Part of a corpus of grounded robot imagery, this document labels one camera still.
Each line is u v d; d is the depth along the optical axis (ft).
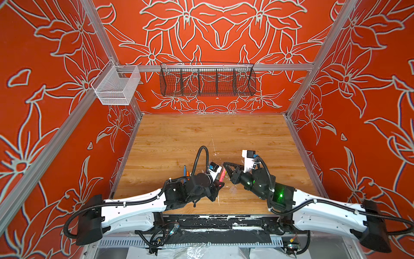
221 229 2.39
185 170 2.97
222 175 2.23
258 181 1.67
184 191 1.78
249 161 2.00
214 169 2.01
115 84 3.05
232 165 2.11
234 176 2.00
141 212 1.55
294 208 1.63
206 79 3.20
